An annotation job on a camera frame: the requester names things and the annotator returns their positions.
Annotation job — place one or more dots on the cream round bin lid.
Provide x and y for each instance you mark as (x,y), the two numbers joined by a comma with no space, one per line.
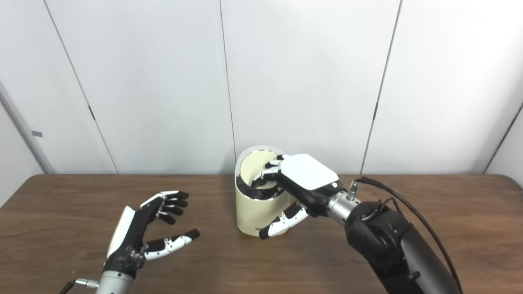
(253,165)

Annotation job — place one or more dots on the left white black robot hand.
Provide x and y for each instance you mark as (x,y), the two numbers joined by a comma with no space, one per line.
(128,237)

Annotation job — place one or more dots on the black bin liner bag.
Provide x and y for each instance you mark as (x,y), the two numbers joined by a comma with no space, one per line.
(245,188)

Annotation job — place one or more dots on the grey wall corner post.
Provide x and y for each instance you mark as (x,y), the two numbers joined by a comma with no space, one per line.
(24,130)

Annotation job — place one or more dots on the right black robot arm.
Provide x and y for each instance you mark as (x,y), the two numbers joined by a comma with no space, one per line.
(388,245)

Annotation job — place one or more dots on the small grey wall label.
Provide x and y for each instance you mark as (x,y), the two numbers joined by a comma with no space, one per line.
(37,134)

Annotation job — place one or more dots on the black wall panel hinge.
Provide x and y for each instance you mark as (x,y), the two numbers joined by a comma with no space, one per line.
(91,113)

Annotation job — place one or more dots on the cream-colored bin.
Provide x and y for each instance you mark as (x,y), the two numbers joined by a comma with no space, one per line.
(253,214)

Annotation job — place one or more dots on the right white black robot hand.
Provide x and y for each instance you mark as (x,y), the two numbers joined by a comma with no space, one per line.
(306,175)

